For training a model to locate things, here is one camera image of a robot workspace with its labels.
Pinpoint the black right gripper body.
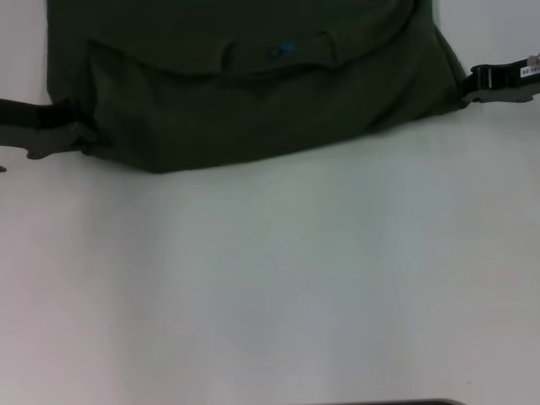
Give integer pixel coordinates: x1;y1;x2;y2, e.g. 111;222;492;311
489;57;540;104

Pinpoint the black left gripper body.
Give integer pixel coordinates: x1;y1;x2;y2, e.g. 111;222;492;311
0;96;85;161

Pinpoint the dark green FREE t-shirt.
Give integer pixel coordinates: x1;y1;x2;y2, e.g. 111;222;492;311
45;0;470;175

